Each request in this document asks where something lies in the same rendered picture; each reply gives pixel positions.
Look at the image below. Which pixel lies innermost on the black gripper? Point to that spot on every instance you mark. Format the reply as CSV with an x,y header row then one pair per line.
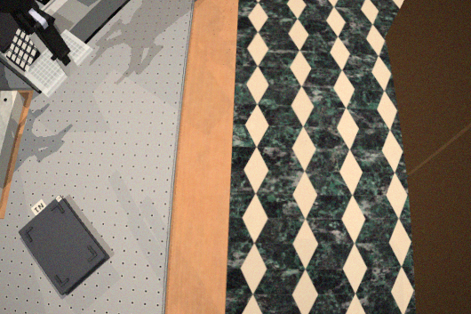
x,y
43,34

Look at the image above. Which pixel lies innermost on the cream label with black letters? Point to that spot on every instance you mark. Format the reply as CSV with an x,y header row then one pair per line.
x,y
37,208

